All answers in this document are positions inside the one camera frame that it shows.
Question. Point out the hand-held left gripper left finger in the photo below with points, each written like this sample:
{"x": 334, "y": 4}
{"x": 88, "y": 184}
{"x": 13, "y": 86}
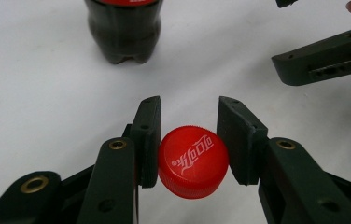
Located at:
{"x": 148, "y": 146}

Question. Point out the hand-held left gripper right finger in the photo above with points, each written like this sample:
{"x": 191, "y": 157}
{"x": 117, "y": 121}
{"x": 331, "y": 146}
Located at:
{"x": 245, "y": 146}

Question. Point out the red bottle cap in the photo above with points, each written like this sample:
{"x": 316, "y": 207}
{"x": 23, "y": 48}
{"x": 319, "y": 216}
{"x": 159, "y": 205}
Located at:
{"x": 193, "y": 161}

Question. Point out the cola bottle with red label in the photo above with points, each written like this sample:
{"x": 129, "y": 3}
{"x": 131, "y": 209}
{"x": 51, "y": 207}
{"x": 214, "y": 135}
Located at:
{"x": 123, "y": 31}

